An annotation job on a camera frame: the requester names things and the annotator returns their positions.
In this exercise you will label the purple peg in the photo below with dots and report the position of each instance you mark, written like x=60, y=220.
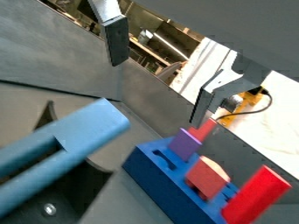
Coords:
x=185, y=145

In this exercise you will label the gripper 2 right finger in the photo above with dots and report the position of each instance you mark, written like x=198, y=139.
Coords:
x=245, y=77

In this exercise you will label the blue square-circle object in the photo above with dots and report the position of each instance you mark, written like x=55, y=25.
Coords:
x=78, y=135

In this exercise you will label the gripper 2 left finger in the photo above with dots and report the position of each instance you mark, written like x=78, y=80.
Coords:
x=114, y=29

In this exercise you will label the red hexagonal peg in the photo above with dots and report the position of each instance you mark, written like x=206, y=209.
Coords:
x=258, y=194

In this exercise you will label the yellow bracket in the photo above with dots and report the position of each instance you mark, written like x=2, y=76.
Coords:
x=235, y=105

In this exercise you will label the red square peg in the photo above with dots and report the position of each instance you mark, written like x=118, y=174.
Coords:
x=203, y=131

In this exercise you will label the red pentagon peg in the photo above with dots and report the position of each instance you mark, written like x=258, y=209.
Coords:
x=207, y=178

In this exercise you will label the blue shape-sorter base block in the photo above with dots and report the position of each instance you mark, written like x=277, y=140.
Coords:
x=158, y=170

